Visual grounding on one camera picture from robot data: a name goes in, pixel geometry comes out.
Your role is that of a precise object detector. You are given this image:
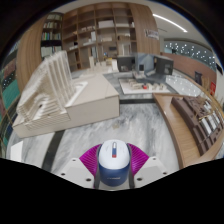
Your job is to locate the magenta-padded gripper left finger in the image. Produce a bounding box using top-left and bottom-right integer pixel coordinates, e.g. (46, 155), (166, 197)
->
(57, 143), (103, 190)

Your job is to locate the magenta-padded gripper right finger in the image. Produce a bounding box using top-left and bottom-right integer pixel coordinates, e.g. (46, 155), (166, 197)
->
(126, 143), (170, 190)

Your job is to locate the white and blue computer mouse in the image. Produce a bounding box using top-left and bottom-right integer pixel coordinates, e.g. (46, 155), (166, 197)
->
(97, 139), (132, 191)

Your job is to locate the brown wooden architectural model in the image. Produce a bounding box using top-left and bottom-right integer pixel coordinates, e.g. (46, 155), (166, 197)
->
(152, 92), (224, 170)

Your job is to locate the white paper sheet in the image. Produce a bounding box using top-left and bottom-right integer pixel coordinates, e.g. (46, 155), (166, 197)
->
(9, 140), (25, 163)

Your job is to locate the large white architectural model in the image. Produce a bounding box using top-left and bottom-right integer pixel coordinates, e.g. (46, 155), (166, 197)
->
(12, 50), (120, 139)

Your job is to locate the flat white architectural model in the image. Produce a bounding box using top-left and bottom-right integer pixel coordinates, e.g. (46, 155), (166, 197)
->
(119, 76), (175, 96)

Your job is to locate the bookshelf with coloured books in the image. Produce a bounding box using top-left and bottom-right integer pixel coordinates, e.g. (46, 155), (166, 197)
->
(0, 49), (22, 151)

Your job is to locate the dark grey block model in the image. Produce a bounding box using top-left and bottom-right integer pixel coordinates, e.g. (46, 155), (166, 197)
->
(116, 53), (174, 76)

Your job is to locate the group of small ceiling lights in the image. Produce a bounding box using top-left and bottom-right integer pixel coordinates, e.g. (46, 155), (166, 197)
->
(164, 40), (216, 68)

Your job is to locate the long ceiling light strip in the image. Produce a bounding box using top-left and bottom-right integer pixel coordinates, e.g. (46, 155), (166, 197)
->
(152, 13), (189, 34)

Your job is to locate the white wall sign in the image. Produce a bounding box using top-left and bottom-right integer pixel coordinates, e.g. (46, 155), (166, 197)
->
(144, 28), (161, 41)

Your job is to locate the wooden wall shelf unit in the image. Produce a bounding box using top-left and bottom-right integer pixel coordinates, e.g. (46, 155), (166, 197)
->
(39, 2), (138, 73)

